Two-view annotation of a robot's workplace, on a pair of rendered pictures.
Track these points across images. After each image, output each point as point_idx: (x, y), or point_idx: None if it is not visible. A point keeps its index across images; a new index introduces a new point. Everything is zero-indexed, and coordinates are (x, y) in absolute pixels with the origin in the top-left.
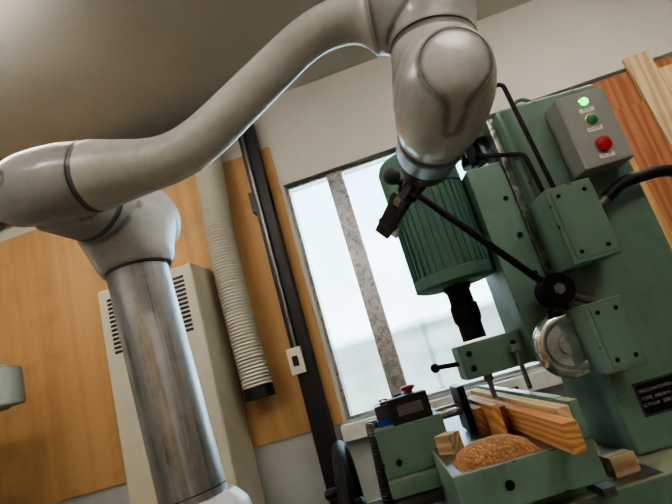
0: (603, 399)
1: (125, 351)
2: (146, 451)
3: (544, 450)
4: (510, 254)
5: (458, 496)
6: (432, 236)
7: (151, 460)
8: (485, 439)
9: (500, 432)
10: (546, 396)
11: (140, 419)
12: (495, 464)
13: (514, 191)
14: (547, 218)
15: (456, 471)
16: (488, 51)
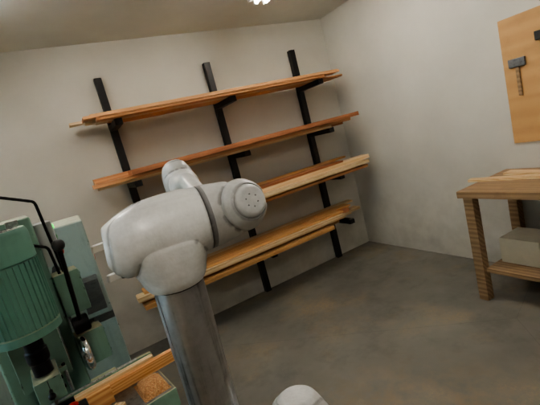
0: (78, 386)
1: (218, 335)
2: (233, 400)
3: (160, 371)
4: None
5: (177, 394)
6: (49, 292)
7: (236, 401)
8: (153, 378)
9: (114, 398)
10: (125, 365)
11: (229, 379)
12: (167, 379)
13: None
14: (73, 284)
15: (167, 390)
16: None
